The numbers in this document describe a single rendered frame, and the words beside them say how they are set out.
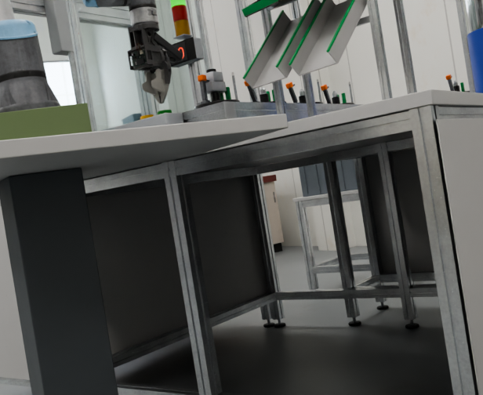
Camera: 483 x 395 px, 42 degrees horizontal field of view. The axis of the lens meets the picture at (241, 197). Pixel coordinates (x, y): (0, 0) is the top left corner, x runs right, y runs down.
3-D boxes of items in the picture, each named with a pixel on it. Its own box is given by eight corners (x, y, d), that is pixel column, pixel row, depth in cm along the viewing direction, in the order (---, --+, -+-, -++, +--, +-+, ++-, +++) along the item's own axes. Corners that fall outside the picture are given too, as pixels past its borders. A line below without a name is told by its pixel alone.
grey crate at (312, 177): (394, 184, 356) (387, 143, 356) (300, 197, 394) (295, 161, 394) (422, 178, 389) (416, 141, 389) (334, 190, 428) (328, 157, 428)
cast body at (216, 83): (213, 90, 188) (209, 67, 188) (202, 94, 190) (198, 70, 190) (230, 91, 194) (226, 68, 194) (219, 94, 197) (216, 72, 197)
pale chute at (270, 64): (287, 77, 163) (277, 65, 161) (252, 89, 173) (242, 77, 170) (325, 7, 176) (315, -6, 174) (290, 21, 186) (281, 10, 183)
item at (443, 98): (433, 103, 125) (430, 88, 125) (10, 194, 217) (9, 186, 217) (571, 107, 237) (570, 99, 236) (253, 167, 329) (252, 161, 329)
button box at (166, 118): (168, 134, 171) (165, 111, 171) (117, 147, 184) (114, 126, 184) (186, 133, 176) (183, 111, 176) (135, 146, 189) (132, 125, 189)
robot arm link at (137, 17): (143, 16, 179) (164, 8, 174) (146, 33, 179) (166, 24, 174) (123, 13, 173) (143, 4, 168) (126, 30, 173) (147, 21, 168)
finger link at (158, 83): (149, 103, 171) (143, 69, 171) (165, 103, 176) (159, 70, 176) (157, 100, 169) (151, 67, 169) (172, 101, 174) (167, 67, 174)
